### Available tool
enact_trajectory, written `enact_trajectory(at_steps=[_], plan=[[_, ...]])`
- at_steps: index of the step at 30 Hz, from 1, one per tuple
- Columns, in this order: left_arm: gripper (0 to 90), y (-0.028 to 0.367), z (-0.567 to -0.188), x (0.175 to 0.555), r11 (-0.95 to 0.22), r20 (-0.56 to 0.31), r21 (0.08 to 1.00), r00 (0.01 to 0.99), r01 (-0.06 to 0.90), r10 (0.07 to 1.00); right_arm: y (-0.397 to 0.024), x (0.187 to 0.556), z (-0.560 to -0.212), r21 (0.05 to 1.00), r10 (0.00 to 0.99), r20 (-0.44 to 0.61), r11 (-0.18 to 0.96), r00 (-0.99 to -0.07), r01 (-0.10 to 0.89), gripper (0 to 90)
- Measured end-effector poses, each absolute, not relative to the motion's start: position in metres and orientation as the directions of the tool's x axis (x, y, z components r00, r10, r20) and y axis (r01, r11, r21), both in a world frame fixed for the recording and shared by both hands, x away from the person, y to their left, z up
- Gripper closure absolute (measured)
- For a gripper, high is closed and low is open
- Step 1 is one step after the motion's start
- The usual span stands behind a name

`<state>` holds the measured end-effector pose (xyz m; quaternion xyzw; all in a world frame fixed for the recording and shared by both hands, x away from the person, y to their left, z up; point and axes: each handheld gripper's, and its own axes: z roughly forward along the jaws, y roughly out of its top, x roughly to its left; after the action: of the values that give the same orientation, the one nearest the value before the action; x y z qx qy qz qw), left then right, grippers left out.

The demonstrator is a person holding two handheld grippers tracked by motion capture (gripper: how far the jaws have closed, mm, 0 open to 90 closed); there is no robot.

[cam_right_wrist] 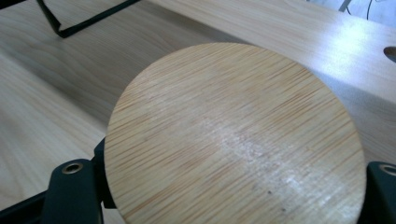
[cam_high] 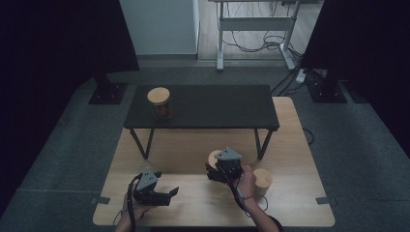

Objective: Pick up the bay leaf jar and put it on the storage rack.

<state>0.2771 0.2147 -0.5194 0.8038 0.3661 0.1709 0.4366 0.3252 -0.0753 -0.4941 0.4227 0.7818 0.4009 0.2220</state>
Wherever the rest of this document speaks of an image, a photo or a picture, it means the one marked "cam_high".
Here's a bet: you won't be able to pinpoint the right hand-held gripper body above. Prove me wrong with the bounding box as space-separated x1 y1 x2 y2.
207 147 244 184

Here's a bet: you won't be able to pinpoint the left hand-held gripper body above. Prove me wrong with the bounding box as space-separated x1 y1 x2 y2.
132 166 172 207

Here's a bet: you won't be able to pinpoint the black shelf with metal legs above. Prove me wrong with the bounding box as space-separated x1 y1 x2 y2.
123 84 280 160

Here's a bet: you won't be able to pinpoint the person's left hand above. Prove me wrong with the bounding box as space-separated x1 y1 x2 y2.
122 189 153 224

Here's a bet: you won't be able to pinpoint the person's right hand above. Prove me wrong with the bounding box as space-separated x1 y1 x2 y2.
236 164 259 203

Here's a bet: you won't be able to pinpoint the black stand base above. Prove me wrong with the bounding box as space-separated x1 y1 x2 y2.
88 72 130 105
306 69 348 104

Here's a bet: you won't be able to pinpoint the white power strip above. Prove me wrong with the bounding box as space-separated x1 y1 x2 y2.
295 68 308 84

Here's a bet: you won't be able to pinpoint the white cabinet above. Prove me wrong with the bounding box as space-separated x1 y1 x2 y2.
119 0 200 61

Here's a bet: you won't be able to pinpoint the dark curtain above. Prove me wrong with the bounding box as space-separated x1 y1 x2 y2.
301 0 410 159
0 0 140 216

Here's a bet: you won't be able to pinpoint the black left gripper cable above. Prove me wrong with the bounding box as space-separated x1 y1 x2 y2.
127 173 143 232

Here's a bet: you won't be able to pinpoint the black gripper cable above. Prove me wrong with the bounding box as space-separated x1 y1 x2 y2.
218 165 269 218
127 173 143 232

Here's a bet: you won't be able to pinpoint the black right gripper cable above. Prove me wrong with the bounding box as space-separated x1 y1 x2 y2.
218 165 269 218

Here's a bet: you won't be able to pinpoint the black floor cable loop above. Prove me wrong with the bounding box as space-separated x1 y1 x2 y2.
302 127 315 146

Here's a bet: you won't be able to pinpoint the black cables under desk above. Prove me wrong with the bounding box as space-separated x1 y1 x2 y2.
221 1 304 55

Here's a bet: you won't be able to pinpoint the white desk frame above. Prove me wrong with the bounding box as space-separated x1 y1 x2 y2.
207 0 303 73

